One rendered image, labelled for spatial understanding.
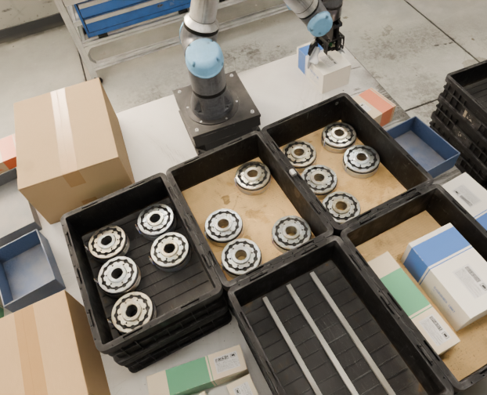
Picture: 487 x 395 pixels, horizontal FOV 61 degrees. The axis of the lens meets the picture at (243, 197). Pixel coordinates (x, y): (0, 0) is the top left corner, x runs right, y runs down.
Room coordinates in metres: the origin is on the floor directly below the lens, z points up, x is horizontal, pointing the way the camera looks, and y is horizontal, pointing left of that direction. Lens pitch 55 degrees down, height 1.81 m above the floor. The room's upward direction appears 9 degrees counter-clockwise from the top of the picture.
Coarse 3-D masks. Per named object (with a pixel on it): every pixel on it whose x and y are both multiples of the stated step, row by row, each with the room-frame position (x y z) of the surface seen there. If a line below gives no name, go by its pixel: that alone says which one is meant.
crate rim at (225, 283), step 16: (224, 144) 0.81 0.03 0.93; (192, 160) 0.77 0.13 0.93; (288, 176) 0.66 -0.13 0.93; (176, 192) 0.67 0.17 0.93; (304, 192) 0.60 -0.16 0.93; (192, 224) 0.56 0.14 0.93; (320, 240) 0.46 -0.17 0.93; (208, 256) 0.46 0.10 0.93; (288, 256) 0.43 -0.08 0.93; (256, 272) 0.40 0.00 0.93; (224, 288) 0.38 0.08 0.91
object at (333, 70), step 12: (300, 48) 1.38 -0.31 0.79; (300, 60) 1.36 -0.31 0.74; (324, 60) 1.28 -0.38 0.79; (336, 60) 1.27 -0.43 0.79; (312, 72) 1.27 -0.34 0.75; (324, 72) 1.21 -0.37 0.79; (336, 72) 1.21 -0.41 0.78; (348, 72) 1.23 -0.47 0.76; (324, 84) 1.20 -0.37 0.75; (336, 84) 1.21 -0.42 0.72
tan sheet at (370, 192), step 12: (312, 132) 0.89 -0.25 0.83; (312, 144) 0.84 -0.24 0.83; (360, 144) 0.81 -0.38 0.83; (324, 156) 0.79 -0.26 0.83; (336, 156) 0.78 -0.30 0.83; (336, 168) 0.74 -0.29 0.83; (384, 168) 0.71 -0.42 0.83; (348, 180) 0.68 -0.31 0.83; (360, 180) 0.68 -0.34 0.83; (372, 180) 0.67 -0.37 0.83; (384, 180) 0.67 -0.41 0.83; (396, 180) 0.66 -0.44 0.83; (348, 192) 0.64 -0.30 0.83; (360, 192) 0.64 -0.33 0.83; (372, 192) 0.63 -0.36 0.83; (384, 192) 0.63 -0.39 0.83; (396, 192) 0.62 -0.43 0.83; (360, 204) 0.60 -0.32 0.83; (372, 204) 0.59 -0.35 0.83
